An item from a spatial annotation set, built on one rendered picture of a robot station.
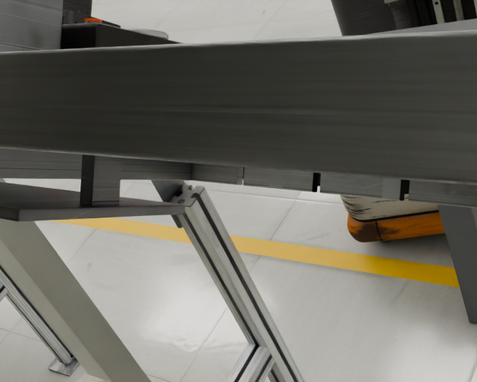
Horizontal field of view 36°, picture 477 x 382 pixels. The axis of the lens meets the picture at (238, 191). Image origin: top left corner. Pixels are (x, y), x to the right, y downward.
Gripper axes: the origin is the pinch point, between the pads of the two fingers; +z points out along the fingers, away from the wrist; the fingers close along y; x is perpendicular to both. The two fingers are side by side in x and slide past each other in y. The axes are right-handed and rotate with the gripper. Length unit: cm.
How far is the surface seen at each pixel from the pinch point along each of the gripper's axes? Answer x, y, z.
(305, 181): 30.5, 9.4, 3.4
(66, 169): 9.3, -8.2, 4.3
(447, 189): 30.5, 26.5, 3.0
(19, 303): 62, -82, 35
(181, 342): 88, -56, 43
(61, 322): 34, -36, 29
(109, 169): -16.4, 25.3, 4.1
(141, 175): 21.1, -8.2, 4.3
